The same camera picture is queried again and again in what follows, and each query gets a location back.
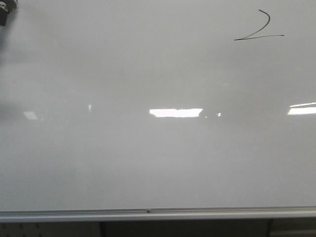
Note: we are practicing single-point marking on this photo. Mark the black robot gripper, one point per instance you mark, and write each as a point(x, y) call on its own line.
point(6, 7)

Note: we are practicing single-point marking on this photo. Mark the white whiteboard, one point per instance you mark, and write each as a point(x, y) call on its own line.
point(130, 104)

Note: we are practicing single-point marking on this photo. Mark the aluminium marker tray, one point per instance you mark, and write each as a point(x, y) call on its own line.
point(157, 214)

